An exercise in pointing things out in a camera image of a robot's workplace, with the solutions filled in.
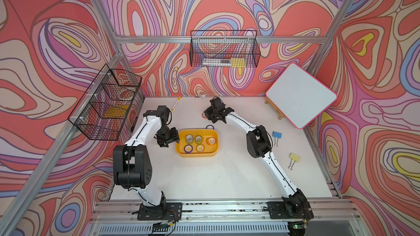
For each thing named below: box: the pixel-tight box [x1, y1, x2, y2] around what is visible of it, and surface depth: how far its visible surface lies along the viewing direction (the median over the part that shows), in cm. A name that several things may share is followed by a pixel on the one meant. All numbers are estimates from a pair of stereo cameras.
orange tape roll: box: [205, 136, 217, 146], surface depth 98 cm
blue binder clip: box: [272, 131, 283, 147], surface depth 103 cm
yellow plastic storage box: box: [175, 128, 220, 158], surface depth 96 cm
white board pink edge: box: [265, 62, 338, 129], surface depth 98 cm
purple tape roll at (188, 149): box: [183, 144, 194, 155], surface depth 95 cm
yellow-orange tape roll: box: [195, 144, 206, 153], surface depth 95 cm
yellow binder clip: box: [287, 152, 302, 170], surface depth 92 cm
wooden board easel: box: [264, 95, 286, 121], surface depth 110 cm
